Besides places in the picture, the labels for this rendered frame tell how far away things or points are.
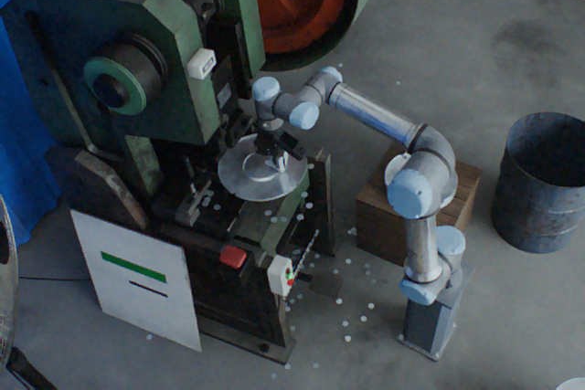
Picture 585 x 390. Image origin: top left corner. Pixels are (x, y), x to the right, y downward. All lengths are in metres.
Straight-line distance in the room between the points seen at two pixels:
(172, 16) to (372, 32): 2.49
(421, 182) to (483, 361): 1.13
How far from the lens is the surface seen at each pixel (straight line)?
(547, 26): 4.02
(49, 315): 2.79
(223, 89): 1.74
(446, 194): 2.35
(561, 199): 2.42
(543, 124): 2.67
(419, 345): 2.38
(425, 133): 1.57
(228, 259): 1.74
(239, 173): 1.90
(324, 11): 1.84
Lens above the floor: 2.19
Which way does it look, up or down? 49 degrees down
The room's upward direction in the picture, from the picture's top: 7 degrees counter-clockwise
